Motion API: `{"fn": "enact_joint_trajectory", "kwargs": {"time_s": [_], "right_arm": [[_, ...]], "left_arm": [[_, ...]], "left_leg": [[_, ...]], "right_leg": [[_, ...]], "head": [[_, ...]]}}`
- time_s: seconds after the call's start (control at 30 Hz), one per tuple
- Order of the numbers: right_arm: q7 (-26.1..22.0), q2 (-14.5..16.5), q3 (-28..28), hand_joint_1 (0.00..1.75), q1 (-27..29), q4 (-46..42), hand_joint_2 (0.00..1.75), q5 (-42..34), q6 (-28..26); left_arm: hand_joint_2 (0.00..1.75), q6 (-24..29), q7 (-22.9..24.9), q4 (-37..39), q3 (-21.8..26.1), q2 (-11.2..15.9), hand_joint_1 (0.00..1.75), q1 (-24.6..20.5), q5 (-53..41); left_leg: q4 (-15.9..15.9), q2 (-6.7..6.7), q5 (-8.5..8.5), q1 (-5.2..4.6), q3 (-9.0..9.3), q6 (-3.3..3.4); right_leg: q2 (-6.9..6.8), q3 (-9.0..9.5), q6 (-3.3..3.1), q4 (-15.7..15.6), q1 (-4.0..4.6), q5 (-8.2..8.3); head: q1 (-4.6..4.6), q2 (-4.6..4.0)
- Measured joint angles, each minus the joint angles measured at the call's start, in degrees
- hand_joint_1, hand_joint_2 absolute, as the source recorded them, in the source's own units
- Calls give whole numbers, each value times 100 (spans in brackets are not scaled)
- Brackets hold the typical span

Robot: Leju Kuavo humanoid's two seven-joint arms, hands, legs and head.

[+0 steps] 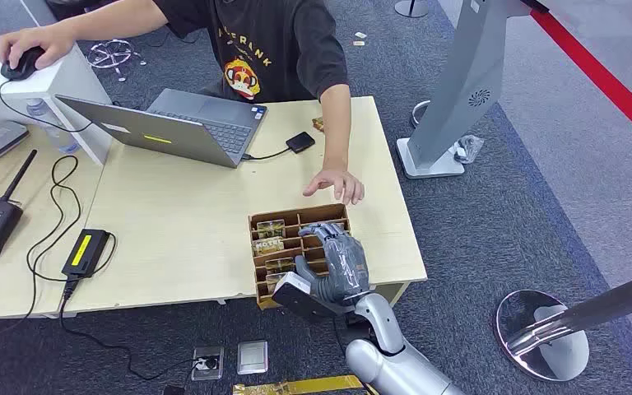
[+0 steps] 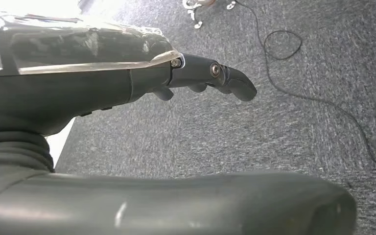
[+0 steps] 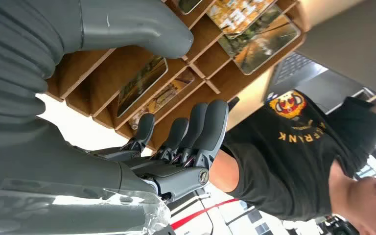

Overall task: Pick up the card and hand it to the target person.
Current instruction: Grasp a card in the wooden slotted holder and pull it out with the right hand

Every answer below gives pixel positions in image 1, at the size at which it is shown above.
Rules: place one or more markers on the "card with building picture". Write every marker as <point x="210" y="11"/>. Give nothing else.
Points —
<point x="270" y="229"/>

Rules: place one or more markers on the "black power adapter yellow label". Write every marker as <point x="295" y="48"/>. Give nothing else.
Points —
<point x="84" y="252"/>

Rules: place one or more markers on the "chrome chair base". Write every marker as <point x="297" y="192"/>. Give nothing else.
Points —
<point x="111" y="53"/>

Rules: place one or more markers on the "red barrier belt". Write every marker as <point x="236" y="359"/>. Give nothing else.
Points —
<point x="599" y="76"/>

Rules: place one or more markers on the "white shelf box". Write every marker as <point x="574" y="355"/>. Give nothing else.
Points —
<point x="70" y="82"/>

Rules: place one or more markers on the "small snack packet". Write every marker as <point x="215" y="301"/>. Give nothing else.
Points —
<point x="318" y="124"/>

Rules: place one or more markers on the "clear plastic bag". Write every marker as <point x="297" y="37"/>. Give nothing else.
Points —
<point x="470" y="148"/>

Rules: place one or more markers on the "card with hotel print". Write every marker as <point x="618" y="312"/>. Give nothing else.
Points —
<point x="268" y="246"/>

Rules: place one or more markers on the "black computer mouse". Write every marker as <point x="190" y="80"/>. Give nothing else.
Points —
<point x="21" y="64"/>

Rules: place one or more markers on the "grey laptop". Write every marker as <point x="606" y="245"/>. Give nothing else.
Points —
<point x="185" y="128"/>

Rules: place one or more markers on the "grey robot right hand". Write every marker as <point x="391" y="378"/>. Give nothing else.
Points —
<point x="346" y="261"/>

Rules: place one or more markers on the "person's right hand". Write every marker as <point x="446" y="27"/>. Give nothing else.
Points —
<point x="35" y="41"/>

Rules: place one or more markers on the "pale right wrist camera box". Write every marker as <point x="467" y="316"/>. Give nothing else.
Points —
<point x="301" y="297"/>

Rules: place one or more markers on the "card with dark picture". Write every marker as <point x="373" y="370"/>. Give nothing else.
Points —
<point x="279" y="265"/>

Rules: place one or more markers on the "grey round stand base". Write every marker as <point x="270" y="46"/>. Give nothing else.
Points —
<point x="411" y="7"/>

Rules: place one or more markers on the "brown wooden card holder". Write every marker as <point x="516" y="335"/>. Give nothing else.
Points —
<point x="294" y="215"/>

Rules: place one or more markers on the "person's left hand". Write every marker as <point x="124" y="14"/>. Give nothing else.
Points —
<point x="343" y="182"/>

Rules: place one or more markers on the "clear plastic water bottle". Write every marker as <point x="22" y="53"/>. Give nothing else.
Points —
<point x="57" y="133"/>

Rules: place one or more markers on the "chrome stanchion base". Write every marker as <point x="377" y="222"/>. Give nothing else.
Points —
<point x="545" y="354"/>

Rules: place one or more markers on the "person's right forearm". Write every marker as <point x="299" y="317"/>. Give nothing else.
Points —
<point x="111" y="19"/>

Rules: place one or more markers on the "chrome stanchion pole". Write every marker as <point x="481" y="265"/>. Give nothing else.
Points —
<point x="594" y="311"/>

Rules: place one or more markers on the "grey kiosk stand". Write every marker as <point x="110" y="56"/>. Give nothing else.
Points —
<point x="458" y="92"/>

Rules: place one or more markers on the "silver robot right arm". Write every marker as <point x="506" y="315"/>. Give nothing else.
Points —
<point x="392" y="360"/>

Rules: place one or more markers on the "yellow tape strip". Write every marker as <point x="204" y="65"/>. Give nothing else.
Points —
<point x="299" y="386"/>

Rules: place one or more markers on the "person's left forearm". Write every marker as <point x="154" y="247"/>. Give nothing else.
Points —
<point x="336" y="125"/>

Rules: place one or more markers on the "black external drive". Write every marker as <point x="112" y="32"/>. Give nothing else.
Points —
<point x="300" y="142"/>

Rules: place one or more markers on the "small paper scrap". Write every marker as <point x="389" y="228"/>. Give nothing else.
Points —
<point x="360" y="35"/>
<point x="358" y="43"/>

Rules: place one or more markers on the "silver closed floor socket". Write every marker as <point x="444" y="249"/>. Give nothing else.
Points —
<point x="252" y="357"/>

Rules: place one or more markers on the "silver floor socket with plug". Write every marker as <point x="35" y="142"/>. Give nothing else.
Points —
<point x="207" y="362"/>

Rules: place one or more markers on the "person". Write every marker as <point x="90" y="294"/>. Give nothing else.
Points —
<point x="272" y="49"/>

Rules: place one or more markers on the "card with pale picture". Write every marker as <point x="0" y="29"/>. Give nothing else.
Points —
<point x="274" y="281"/>

